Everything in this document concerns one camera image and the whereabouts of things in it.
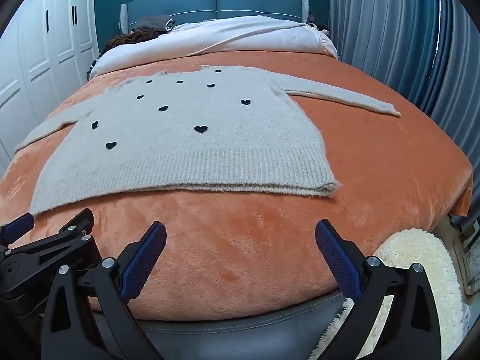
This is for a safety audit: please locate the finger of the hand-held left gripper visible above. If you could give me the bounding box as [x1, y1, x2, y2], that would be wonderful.
[0, 213, 35, 246]
[7, 208, 94, 259]

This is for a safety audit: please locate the white wardrobe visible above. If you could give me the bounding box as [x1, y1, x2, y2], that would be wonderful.
[0, 0, 99, 166]

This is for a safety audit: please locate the white fluffy rug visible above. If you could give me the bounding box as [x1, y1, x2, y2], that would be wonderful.
[311, 228, 469, 360]

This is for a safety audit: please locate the blue upholstered headboard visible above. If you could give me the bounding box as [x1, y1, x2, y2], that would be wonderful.
[120, 0, 310, 34]

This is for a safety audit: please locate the grey sweater with black hearts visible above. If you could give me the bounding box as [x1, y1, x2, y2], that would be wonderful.
[15, 64, 402, 216]

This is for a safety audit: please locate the grey cloth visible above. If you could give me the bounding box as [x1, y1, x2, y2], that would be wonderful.
[131, 15, 176, 32]

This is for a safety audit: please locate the white duvet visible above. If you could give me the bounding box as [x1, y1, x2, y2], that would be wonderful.
[89, 16, 338, 81]

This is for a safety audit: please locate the grey blue curtain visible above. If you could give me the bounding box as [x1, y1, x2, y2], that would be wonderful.
[328, 0, 480, 151]

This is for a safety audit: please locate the orange plush blanket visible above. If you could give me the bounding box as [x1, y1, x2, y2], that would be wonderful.
[0, 49, 473, 321]

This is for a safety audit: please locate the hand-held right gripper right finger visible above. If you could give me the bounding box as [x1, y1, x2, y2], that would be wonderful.
[307, 219, 445, 360]

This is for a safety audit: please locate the dark grey bed frame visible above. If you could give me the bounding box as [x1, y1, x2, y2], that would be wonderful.
[90, 292, 353, 360]

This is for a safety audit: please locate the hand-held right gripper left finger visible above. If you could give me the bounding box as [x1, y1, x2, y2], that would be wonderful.
[41, 221, 167, 360]

